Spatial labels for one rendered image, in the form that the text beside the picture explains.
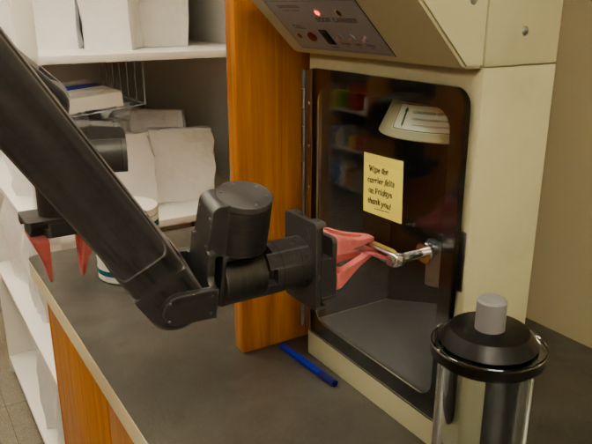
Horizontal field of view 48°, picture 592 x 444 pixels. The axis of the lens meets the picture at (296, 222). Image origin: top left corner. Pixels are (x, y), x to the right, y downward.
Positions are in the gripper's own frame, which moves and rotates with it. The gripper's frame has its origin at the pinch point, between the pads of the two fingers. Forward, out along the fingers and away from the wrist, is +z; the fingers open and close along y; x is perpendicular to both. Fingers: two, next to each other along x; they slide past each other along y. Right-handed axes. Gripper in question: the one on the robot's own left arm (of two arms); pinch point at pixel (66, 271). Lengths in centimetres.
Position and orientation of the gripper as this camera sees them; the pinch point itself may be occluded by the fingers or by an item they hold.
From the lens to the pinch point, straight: 102.0
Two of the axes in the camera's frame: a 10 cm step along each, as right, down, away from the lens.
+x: -5.3, -2.6, 8.1
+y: 8.5, -1.6, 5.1
